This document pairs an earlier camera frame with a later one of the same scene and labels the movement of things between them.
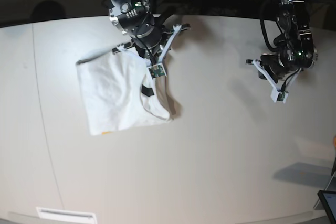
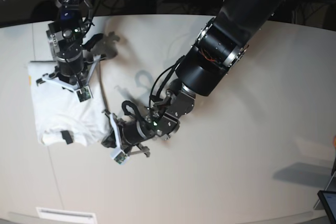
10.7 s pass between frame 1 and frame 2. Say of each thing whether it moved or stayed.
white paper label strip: stayed
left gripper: moved
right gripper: moved
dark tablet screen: stayed
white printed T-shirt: moved
